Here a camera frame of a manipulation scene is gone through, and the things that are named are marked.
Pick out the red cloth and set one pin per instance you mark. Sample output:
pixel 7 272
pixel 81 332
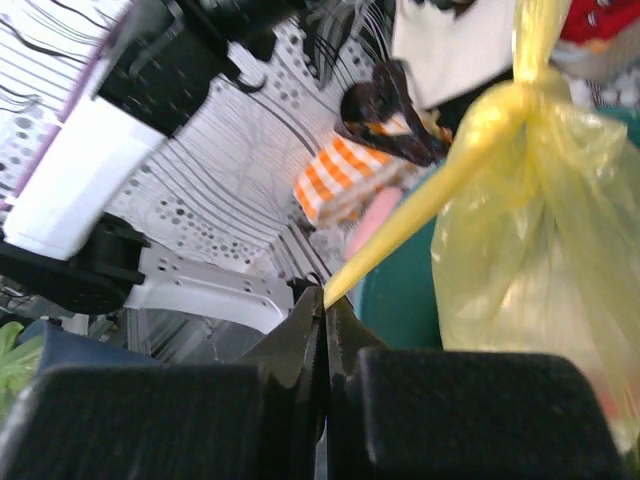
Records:
pixel 598 19

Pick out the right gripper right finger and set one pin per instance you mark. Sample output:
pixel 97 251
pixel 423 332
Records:
pixel 433 414

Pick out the teal trash bin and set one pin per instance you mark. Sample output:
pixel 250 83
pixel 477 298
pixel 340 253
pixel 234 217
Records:
pixel 396 300

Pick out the cream canvas tote bag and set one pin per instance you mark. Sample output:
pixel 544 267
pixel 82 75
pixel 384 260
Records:
pixel 446 55

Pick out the orange checkered cloth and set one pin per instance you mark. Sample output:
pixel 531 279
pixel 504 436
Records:
pixel 342 179

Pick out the yellow trash bag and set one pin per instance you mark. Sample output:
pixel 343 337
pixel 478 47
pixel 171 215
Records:
pixel 536 241

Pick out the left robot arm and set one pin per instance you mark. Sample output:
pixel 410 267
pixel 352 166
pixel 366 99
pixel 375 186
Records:
pixel 142 86

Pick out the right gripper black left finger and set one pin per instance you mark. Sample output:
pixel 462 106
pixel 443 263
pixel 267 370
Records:
pixel 256 418

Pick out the pink rolled towel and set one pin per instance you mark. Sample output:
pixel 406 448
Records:
pixel 377 212

